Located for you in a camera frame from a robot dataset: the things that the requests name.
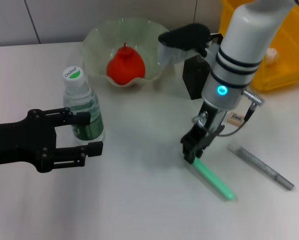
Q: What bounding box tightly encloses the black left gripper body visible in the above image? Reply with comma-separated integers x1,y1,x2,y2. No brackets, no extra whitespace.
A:
0,108,58,174

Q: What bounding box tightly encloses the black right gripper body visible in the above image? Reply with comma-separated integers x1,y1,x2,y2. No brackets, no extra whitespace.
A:
181,101,227,145

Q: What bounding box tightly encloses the green pen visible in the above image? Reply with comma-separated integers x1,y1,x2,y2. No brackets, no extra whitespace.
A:
193,156,237,202

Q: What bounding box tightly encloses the clear green-label water bottle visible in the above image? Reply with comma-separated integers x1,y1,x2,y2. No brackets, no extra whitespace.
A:
61,65,106,147

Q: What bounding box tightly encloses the beige barcode eraser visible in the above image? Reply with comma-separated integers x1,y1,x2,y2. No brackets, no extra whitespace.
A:
226,111,247,125

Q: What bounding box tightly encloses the grey marker pen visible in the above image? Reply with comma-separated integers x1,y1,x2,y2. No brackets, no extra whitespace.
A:
226,143,296,192

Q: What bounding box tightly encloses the red-orange toy orange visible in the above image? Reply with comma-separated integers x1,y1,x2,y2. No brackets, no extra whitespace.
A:
106,42,147,86

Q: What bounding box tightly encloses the white paper ball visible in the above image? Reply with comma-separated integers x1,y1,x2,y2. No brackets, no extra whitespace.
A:
265,48,278,65

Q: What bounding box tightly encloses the black mesh pen holder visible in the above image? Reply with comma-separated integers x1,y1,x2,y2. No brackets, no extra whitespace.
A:
182,32,225,101

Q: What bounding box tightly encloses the green glass fruit plate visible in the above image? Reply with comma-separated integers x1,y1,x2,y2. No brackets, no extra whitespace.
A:
81,16,178,89

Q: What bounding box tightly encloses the yellow plastic bin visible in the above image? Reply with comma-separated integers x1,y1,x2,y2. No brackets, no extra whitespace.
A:
219,0,299,94

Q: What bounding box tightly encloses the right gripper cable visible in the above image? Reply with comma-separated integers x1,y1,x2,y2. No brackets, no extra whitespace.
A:
191,89,265,137

